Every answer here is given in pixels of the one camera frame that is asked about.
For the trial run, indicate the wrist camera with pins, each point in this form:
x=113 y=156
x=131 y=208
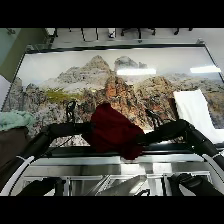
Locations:
x=70 y=111
x=154 y=119

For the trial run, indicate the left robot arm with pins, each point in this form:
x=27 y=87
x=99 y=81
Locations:
x=40 y=141

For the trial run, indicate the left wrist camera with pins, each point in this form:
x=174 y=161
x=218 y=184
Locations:
x=70 y=111

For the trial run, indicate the dark red T-shirt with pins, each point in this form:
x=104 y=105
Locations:
x=111 y=130

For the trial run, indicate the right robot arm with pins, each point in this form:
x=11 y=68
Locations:
x=195 y=140

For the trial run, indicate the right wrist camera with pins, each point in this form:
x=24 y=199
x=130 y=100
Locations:
x=154 y=119

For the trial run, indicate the white garment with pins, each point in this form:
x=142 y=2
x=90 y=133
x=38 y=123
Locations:
x=195 y=110

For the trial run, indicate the black office chair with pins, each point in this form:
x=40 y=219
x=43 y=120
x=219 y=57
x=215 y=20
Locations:
x=182 y=30
x=138 y=31

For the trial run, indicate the brown garment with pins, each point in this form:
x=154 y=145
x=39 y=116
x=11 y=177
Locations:
x=11 y=146

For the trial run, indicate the silver frame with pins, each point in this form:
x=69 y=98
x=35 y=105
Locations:
x=100 y=166

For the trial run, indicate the pale green garment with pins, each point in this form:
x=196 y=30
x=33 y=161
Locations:
x=15 y=120

